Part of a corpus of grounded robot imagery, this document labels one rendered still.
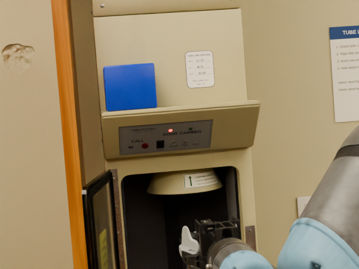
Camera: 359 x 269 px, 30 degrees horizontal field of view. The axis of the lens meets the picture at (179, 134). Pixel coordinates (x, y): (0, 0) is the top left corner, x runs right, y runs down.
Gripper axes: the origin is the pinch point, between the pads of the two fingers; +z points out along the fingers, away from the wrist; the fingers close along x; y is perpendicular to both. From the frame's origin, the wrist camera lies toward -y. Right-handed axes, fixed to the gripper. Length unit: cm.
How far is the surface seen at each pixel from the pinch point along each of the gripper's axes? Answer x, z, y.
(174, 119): 3.4, 8.6, 24.6
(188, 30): -2.3, 18.4, 43.3
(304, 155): -40, 62, 10
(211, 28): -7.4, 18.4, 43.5
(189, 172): -0.4, 21.7, 12.5
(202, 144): -2.6, 14.5, 18.7
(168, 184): 4.5, 22.0, 10.0
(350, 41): -56, 61, 42
